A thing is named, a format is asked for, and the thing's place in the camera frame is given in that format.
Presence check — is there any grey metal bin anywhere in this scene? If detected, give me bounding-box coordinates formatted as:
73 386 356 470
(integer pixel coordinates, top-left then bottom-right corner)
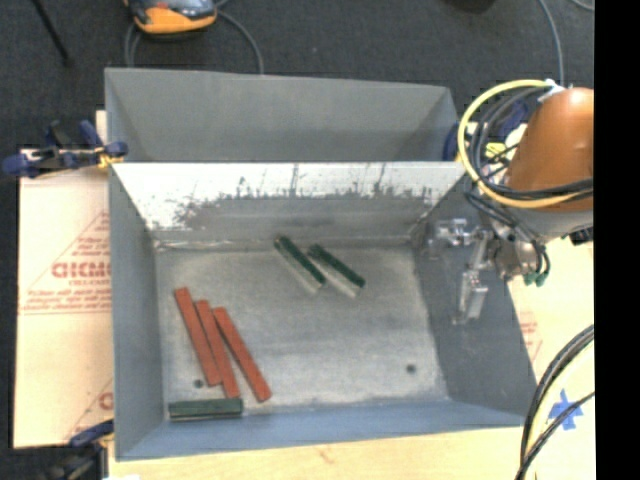
103 67 540 462

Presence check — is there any red-brown flat block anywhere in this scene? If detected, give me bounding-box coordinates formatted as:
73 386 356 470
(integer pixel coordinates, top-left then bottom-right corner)
194 299 243 400
173 287 224 388
212 306 274 404

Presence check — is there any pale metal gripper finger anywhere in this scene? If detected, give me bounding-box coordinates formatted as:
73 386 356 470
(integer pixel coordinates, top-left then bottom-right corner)
424 219 482 249
451 271 490 326

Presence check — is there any black cylinder on white bracket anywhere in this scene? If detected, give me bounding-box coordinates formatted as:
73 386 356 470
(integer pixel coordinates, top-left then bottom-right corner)
559 225 595 247

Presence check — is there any dark green flat block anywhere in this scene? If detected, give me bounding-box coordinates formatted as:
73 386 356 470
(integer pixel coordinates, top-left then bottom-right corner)
167 397 245 422
306 243 367 299
273 236 328 295

